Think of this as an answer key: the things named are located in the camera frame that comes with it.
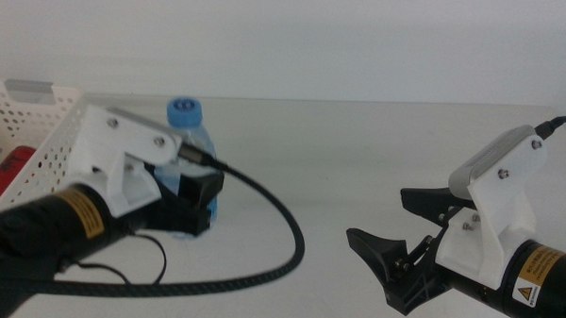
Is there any black braided camera cable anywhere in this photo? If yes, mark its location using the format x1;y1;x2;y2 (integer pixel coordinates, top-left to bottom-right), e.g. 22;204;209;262
533;114;566;142
0;136;309;306

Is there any red cola can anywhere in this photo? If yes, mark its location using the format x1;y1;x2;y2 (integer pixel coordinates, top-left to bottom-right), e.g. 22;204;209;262
0;143;38;223

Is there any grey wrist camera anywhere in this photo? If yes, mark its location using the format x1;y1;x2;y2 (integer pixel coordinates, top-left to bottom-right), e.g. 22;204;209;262
448;122;536;204
105;107;188;145

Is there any black braided left camera cable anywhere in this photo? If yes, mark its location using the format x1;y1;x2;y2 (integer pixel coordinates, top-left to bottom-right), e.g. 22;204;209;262
0;136;309;306

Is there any white perforated plastic basket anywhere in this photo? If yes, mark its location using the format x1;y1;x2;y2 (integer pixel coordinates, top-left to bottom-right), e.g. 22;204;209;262
0;77;98;219

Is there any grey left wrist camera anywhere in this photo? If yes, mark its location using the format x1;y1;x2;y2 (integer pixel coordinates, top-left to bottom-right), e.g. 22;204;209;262
105;107;188;145

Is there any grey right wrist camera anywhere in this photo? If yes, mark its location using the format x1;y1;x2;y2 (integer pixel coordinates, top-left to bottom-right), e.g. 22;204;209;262
448;122;536;204

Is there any clear water bottle blue cap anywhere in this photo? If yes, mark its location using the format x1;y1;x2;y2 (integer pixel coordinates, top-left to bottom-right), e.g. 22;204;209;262
151;95;223;242

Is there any thin black left arm wire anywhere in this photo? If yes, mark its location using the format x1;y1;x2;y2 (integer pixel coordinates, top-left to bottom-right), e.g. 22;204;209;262
68;230;170;287

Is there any black braided right camera cable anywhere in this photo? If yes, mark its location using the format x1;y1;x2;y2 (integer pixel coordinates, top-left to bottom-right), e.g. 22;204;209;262
533;114;566;142

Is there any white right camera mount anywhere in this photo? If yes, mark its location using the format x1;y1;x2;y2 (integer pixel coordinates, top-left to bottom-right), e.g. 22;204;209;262
433;130;549;293

